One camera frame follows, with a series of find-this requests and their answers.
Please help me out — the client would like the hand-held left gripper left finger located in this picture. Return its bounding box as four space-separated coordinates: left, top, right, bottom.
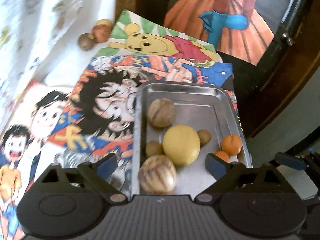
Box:
41 152 129 203

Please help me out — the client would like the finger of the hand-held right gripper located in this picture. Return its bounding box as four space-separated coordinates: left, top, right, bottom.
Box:
274 152 320 172

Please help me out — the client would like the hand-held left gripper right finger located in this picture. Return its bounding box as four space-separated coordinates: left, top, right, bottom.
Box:
195 153 292 203

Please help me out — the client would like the orange tangerine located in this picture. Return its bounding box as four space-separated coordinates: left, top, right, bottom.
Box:
221 134 242 155
214 151 230 163

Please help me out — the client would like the small brown fruit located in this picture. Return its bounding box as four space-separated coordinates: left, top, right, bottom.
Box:
145 141 164 157
197 129 212 146

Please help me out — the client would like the yellow lemon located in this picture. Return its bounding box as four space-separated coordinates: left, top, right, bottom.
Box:
162 125 201 166

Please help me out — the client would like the metal tray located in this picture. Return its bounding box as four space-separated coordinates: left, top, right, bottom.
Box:
132 80 253 196

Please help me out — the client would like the striped pepino melon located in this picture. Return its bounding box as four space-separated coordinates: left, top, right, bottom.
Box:
138 155 177 194

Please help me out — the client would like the round brown streaked fruit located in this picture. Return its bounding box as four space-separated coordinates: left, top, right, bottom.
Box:
147 98 177 128

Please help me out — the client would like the grey-haired warrior drawing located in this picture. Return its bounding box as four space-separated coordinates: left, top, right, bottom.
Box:
54 147 135 195

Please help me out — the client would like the orange drawing of boys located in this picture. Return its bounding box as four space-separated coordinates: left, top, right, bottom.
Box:
0 79 83 230

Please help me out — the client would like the black-haired cartoon drawing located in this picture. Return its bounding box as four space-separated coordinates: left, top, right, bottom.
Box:
45 55 234 155

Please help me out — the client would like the metal door knob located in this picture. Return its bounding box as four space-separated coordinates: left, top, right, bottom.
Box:
281 31 293 46

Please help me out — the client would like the brown kiwi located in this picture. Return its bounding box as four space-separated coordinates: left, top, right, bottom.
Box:
78 33 96 51

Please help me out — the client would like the yellow bear drawing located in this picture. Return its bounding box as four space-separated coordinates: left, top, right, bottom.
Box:
96 9 218 62

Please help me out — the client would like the red yellow apple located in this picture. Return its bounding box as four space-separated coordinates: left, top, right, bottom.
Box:
91 24 111 42

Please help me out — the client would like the white cartoon printed blanket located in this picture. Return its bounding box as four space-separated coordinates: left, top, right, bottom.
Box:
0 0 118 110

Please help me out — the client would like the wall poster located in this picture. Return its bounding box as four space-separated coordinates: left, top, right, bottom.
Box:
164 0 279 67

